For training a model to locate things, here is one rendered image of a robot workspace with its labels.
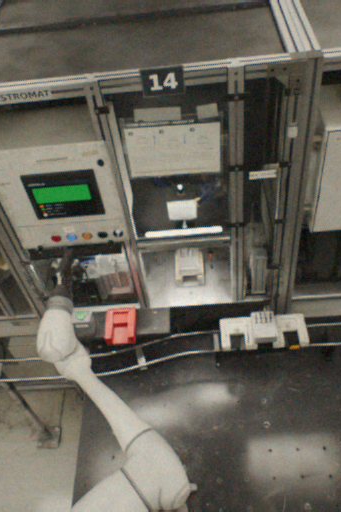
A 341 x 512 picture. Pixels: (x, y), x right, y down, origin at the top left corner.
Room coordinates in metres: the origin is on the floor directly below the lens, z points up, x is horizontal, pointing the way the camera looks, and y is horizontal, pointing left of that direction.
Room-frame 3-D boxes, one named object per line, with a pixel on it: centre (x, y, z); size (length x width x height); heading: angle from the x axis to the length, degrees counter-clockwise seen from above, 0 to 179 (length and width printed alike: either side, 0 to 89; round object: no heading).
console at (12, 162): (1.44, 0.34, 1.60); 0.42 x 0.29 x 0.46; 83
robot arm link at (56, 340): (0.88, 0.41, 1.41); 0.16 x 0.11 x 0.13; 173
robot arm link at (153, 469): (0.41, 0.12, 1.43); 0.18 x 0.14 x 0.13; 32
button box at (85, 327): (1.24, 0.42, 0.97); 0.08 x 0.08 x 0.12; 83
